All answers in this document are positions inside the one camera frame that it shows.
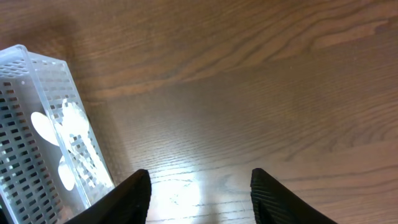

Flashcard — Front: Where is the clear perforated plastic basket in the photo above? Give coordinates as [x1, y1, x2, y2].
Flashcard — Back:
[1, 45, 114, 223]

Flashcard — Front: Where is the white plastic spoon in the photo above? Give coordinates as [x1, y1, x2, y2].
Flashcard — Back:
[62, 100, 114, 188]
[30, 112, 59, 147]
[57, 156, 75, 191]

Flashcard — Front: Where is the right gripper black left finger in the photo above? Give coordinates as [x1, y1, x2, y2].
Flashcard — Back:
[68, 169, 152, 224]

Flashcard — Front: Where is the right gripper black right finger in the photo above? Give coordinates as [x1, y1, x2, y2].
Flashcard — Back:
[251, 168, 336, 224]

